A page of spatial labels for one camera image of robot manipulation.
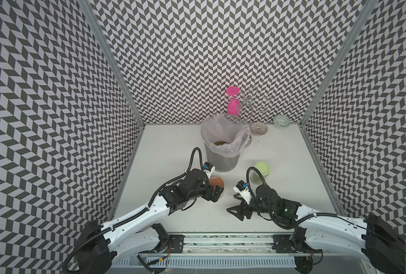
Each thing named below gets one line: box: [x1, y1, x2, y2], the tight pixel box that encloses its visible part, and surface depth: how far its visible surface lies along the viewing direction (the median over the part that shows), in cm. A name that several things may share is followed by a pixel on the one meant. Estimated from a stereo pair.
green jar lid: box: [254, 161, 271, 178], surface depth 86 cm
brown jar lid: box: [209, 176, 225, 192], surface depth 82 cm
